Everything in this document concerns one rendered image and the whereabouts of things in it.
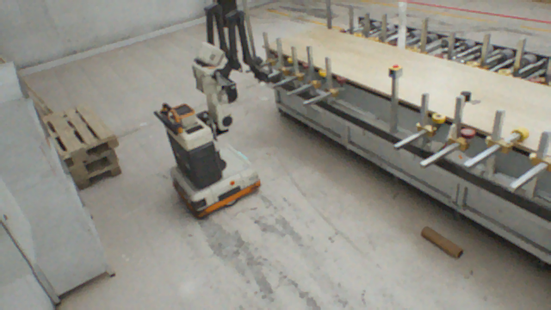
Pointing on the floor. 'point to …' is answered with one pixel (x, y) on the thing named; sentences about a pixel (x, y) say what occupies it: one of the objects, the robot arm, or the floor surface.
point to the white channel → (401, 24)
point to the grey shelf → (46, 193)
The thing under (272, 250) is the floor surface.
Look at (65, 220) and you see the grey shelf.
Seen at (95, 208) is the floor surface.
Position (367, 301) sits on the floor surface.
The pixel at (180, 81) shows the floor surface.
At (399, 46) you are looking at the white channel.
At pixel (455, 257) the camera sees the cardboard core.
